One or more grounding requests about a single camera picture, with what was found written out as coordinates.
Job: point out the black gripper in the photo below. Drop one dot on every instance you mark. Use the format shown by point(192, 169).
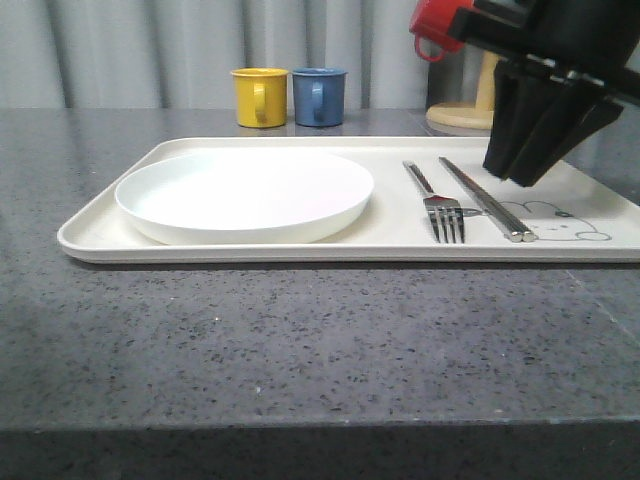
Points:
point(536, 120)

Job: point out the silver metal chopstick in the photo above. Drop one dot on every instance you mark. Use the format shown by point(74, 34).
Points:
point(500, 205)
point(480, 200)

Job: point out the silver metal fork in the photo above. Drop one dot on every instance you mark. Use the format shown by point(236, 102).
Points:
point(444, 213)

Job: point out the white round plate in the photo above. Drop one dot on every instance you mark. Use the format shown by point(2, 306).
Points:
point(245, 196)

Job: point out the wooden mug tree stand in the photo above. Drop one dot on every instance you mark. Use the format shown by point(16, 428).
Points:
point(476, 115)

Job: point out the red mug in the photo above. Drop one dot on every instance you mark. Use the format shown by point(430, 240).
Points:
point(430, 21)

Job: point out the blue mug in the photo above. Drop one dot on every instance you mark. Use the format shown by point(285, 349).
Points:
point(319, 95)

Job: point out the yellow mug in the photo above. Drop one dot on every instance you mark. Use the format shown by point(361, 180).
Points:
point(261, 97)

